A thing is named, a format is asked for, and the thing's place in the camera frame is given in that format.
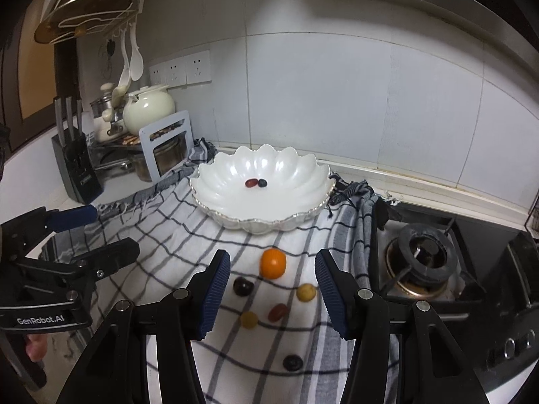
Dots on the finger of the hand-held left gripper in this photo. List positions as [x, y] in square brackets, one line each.
[113, 254]
[73, 218]

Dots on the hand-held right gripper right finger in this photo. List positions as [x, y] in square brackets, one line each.
[332, 298]

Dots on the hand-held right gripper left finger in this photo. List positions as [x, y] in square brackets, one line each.
[214, 298]

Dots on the small yellow fruit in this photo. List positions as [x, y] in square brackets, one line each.
[249, 320]
[306, 292]

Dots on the red grape tomato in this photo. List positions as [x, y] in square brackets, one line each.
[251, 183]
[278, 312]

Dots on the white scalloped bowl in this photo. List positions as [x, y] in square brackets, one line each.
[269, 164]

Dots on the person's left hand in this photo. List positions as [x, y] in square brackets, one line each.
[36, 348]

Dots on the black knife block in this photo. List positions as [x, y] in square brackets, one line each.
[78, 168]

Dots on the checkered grey white cloth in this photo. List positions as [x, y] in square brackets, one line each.
[168, 227]

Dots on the small orange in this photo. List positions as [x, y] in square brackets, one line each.
[273, 263]

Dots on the small cream pot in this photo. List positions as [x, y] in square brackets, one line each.
[105, 128]

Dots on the white shelf rack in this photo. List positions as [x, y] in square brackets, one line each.
[147, 151]

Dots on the glass jar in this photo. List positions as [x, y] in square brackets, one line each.
[170, 153]

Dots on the steel pot with lid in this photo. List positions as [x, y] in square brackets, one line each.
[101, 105]

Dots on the cream ceramic pot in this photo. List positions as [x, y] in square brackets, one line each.
[148, 109]

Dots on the brown wooden cabinet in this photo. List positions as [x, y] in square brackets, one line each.
[38, 71]

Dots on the black gas stove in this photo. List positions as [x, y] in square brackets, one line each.
[484, 261]

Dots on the round wooden cutting board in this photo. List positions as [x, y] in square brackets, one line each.
[75, 21]

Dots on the white wall socket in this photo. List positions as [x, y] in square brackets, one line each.
[198, 67]
[176, 71]
[158, 75]

